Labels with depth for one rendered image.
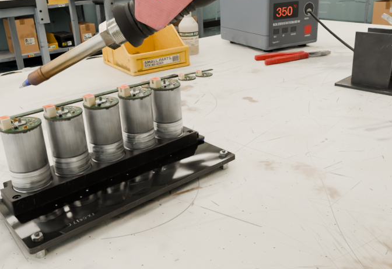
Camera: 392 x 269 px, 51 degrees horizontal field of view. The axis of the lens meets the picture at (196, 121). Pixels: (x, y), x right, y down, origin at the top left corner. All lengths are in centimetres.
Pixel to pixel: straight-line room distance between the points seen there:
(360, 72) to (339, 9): 519
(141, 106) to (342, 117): 21
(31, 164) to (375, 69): 39
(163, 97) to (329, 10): 551
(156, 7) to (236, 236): 14
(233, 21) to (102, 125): 53
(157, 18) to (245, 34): 54
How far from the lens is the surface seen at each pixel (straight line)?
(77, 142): 28
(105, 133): 29
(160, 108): 32
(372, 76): 52
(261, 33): 71
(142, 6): 21
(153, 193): 27
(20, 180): 28
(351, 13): 563
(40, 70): 25
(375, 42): 52
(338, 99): 48
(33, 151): 27
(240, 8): 75
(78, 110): 28
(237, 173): 31
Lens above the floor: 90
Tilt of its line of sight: 21 degrees down
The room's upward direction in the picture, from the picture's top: 3 degrees counter-clockwise
